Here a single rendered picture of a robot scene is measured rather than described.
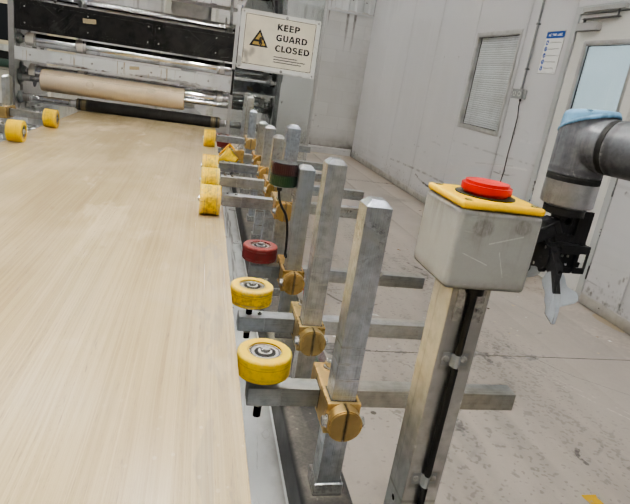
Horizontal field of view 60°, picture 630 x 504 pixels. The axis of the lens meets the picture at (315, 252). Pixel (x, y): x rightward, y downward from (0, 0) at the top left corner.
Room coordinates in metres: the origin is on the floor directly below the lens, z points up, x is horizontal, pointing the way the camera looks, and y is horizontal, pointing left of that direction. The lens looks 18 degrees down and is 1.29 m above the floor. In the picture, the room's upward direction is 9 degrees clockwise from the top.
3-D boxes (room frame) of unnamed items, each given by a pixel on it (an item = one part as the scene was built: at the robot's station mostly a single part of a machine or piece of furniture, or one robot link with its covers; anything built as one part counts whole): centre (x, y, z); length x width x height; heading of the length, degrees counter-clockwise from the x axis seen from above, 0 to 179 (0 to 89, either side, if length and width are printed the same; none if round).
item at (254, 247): (1.20, 0.13, 0.85); 0.08 x 0.08 x 0.11
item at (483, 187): (0.44, -0.13, 1.22); 0.04 x 0.04 x 0.02
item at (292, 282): (1.20, 0.05, 0.85); 0.14 x 0.06 x 0.05; 13
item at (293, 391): (0.75, -0.14, 0.84); 0.44 x 0.03 x 0.04; 103
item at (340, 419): (0.71, -0.06, 0.84); 0.14 x 0.06 x 0.05; 13
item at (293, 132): (1.42, 0.10, 0.93); 0.04 x 0.04 x 0.48; 13
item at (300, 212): (1.18, 0.05, 0.87); 0.04 x 0.04 x 0.48; 13
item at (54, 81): (3.35, 1.12, 1.05); 1.43 x 0.12 x 0.12; 103
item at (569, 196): (0.98, -0.43, 1.16); 0.10 x 0.09 x 0.05; 14
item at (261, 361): (0.71, 0.05, 0.85); 0.08 x 0.08 x 0.11
